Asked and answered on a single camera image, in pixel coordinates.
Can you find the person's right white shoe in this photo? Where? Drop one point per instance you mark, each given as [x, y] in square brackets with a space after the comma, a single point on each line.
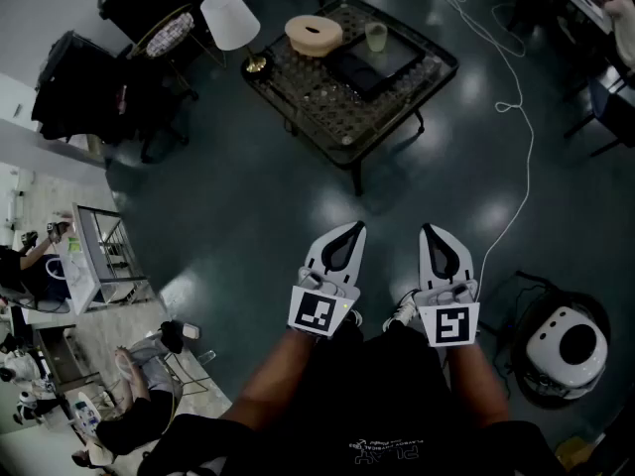
[403, 310]

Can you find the black tray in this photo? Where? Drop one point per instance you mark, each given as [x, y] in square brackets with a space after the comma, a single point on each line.
[377, 67]

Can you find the white shade table lamp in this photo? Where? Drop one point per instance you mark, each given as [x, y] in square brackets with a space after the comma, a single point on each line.
[228, 18]

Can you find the person's right forearm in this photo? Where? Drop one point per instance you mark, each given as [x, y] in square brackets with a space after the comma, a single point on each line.
[478, 385]

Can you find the clear drinking glass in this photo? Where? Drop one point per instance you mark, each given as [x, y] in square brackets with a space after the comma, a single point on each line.
[376, 37]

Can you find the person's white shoe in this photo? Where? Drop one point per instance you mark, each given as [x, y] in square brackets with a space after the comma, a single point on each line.
[403, 310]
[354, 318]

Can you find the small white box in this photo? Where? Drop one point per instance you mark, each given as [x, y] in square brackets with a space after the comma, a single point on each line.
[191, 330]

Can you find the black glass-top coffee table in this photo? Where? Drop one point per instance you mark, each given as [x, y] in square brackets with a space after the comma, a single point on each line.
[317, 92]

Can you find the person's left forearm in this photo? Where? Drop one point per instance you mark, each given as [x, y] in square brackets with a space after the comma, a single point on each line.
[268, 380]

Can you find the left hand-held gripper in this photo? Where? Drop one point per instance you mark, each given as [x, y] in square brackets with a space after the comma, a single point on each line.
[322, 315]

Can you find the white round appliance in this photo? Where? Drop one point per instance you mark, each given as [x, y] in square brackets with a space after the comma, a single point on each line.
[565, 350]

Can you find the person's black shirt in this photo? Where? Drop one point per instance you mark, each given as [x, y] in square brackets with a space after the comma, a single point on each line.
[362, 414]

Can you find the black office chair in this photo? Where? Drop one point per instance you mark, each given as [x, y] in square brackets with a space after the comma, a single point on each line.
[89, 92]

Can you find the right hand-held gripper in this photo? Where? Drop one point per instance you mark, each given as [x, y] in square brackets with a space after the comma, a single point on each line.
[449, 325]

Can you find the dark blue chair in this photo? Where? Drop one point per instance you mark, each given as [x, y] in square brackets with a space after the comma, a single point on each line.
[602, 92]

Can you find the white table with metal frame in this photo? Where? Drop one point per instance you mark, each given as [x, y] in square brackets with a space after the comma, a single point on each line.
[82, 261]

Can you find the person's left white shoe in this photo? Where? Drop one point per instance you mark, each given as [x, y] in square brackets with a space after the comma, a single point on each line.
[354, 318]

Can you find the beige round tissue box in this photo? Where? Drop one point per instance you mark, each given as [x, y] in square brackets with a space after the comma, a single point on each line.
[312, 33]

